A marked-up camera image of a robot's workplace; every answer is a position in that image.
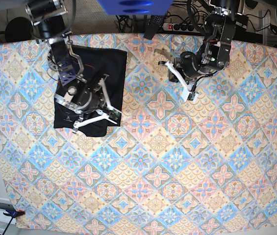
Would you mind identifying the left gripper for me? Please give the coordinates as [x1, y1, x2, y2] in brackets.
[158, 51, 212, 102]

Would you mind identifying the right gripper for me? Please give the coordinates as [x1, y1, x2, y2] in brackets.
[54, 74, 122, 134]

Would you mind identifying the black T-shirt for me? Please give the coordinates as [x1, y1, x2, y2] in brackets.
[53, 46, 127, 137]

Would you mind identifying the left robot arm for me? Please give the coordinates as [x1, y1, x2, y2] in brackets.
[158, 0, 241, 102]

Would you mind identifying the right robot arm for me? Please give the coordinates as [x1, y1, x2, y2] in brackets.
[25, 0, 127, 137]

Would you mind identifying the white power strip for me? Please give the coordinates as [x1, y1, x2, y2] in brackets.
[162, 23, 198, 33]

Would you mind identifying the patterned tablecloth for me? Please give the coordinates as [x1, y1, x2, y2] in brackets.
[0, 34, 277, 235]

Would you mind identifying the black round stand base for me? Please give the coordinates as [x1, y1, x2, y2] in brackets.
[4, 17, 32, 43]

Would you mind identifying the blue clamp bottom left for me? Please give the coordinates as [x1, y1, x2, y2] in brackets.
[2, 210, 25, 235]

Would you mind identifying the black mesh strap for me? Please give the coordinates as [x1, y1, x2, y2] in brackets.
[143, 15, 165, 40]

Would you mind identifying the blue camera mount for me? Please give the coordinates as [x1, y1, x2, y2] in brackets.
[98, 0, 173, 15]

